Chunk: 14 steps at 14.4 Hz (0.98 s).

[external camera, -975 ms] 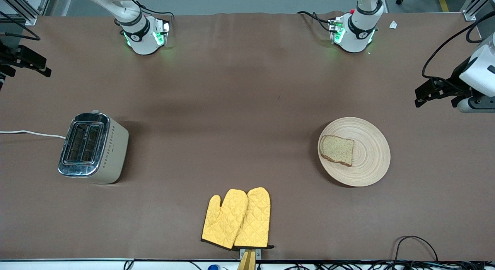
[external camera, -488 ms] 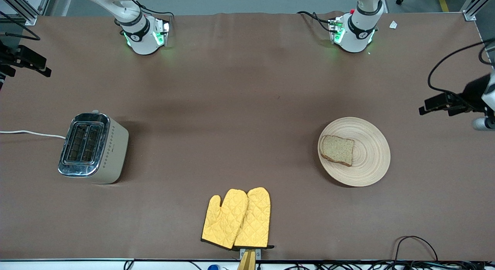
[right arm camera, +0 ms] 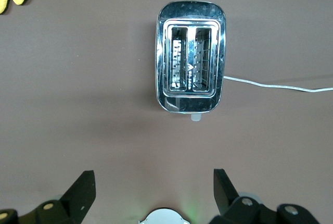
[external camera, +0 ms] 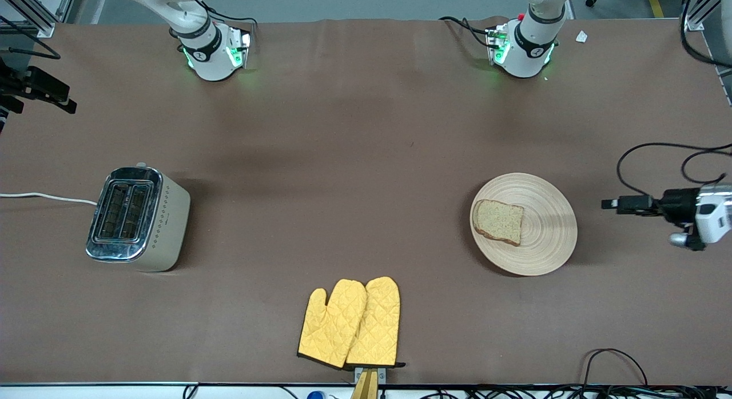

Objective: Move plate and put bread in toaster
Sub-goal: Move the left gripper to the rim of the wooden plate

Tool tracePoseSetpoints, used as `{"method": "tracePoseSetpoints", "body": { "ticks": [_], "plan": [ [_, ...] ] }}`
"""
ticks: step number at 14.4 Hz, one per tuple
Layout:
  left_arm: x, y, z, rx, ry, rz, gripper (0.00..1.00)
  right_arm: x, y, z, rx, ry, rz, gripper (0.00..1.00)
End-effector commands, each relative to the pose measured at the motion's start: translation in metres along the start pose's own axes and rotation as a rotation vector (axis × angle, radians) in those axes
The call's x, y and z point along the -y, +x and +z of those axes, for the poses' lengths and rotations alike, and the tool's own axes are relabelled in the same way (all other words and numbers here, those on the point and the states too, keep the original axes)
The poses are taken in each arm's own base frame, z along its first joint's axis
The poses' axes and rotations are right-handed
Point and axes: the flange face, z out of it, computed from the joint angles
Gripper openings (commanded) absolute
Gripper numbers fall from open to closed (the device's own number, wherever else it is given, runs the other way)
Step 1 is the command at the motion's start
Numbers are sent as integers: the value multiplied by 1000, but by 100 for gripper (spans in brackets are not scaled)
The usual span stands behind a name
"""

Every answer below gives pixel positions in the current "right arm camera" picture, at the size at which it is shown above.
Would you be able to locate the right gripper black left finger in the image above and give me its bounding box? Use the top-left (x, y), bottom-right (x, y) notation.
top-left (0, 170), bottom-right (96, 224)

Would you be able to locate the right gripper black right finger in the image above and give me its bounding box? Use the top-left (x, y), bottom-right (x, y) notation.
top-left (209, 168), bottom-right (320, 224)

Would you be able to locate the chrome two-slot toaster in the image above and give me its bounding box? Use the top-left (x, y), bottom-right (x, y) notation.
top-left (155, 0), bottom-right (227, 122)

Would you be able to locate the white toaster power cord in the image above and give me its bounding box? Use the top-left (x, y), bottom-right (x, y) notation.
top-left (223, 75), bottom-right (333, 93)

